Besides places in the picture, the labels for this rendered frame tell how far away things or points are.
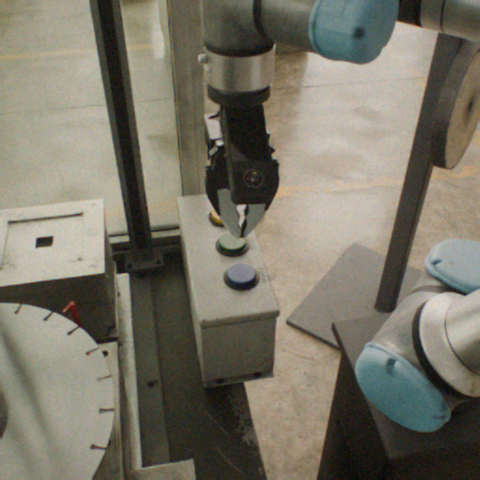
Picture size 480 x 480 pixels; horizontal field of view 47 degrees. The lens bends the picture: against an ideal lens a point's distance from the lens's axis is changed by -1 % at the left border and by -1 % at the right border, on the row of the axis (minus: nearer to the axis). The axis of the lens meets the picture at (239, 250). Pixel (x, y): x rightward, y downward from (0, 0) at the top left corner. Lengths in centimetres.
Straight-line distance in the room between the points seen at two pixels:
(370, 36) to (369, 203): 199
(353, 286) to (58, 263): 138
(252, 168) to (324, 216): 179
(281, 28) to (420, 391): 39
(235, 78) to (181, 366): 46
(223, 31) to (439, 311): 36
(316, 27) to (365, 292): 159
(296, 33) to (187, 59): 35
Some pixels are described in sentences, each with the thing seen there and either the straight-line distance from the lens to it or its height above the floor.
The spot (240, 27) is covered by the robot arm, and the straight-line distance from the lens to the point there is 58.
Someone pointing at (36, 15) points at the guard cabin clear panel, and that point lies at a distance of 86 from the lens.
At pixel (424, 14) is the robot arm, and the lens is 61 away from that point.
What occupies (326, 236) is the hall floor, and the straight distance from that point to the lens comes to 227.
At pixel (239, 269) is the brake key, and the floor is 91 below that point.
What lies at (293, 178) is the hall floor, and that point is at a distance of 258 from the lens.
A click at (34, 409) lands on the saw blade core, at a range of 62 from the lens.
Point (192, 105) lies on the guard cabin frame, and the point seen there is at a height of 104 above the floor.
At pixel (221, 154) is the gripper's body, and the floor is 111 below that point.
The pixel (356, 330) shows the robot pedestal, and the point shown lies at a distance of 94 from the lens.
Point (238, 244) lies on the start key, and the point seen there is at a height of 91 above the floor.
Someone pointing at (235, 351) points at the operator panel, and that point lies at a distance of 79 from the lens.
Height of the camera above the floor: 145
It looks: 42 degrees down
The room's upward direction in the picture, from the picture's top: straight up
